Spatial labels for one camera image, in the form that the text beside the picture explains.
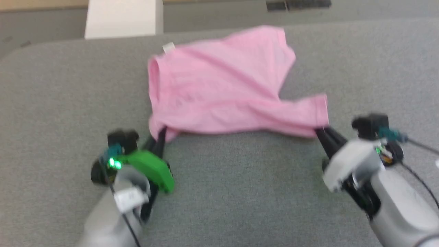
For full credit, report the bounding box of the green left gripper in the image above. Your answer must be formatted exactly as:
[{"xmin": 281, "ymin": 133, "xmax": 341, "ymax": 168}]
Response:
[{"xmin": 90, "ymin": 126, "xmax": 175, "ymax": 194}]

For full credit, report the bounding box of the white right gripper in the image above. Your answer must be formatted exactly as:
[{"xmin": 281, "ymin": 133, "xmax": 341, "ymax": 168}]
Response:
[{"xmin": 315, "ymin": 126, "xmax": 404, "ymax": 193}]

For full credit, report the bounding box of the pink shirt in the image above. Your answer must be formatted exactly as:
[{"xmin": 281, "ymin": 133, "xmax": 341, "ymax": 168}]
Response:
[{"xmin": 147, "ymin": 25, "xmax": 330, "ymax": 143}]

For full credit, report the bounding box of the grey fabric sofa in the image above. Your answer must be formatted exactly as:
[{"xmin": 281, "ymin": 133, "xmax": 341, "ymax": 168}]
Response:
[{"xmin": 0, "ymin": 17, "xmax": 439, "ymax": 247}]

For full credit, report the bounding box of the white box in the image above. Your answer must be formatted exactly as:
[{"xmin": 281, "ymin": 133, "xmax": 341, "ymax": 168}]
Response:
[{"xmin": 84, "ymin": 0, "xmax": 164, "ymax": 39}]

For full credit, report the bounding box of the large black floor plate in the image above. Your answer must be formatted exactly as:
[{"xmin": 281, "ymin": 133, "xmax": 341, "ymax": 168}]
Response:
[{"xmin": 286, "ymin": 0, "xmax": 332, "ymax": 10}]

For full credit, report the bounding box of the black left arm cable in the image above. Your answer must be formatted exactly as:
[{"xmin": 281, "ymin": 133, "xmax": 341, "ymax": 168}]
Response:
[{"xmin": 102, "ymin": 144, "xmax": 142, "ymax": 247}]

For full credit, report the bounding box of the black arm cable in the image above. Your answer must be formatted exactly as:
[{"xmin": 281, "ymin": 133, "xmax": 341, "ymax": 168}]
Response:
[
  {"xmin": 102, "ymin": 144, "xmax": 142, "ymax": 247},
  {"xmin": 377, "ymin": 128, "xmax": 439, "ymax": 210}
]

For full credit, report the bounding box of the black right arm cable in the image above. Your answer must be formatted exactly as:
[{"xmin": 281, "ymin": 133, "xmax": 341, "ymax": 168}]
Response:
[{"xmin": 377, "ymin": 128, "xmax": 439, "ymax": 210}]

